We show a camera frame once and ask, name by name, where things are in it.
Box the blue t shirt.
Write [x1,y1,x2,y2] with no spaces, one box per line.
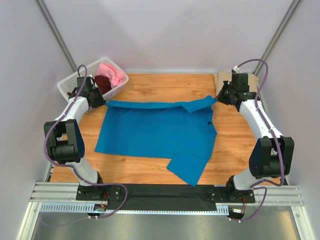
[95,95,217,187]

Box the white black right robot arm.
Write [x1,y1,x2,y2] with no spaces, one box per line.
[217,72,295,194]

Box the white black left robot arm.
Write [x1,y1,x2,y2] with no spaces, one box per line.
[43,76,105,194]

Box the dark red t shirt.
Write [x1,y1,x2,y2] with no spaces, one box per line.
[67,75,112,96]

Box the folded beige t shirt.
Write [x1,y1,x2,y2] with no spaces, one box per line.
[214,70,259,99]

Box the pink t shirt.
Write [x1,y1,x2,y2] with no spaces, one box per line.
[97,63,126,89]

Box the white perforated plastic basket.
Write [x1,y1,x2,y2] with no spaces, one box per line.
[57,57,129,102]

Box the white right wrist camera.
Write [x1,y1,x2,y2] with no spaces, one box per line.
[231,65,241,73]

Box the right aluminium corner post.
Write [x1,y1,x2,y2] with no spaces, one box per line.
[260,0,303,62]

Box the aluminium corner post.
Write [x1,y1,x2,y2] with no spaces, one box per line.
[260,0,303,62]
[34,0,77,72]

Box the left aluminium corner post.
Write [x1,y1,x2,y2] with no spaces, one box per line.
[34,0,77,72]

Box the grey slotted cable duct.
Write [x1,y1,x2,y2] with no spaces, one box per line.
[39,201,231,215]

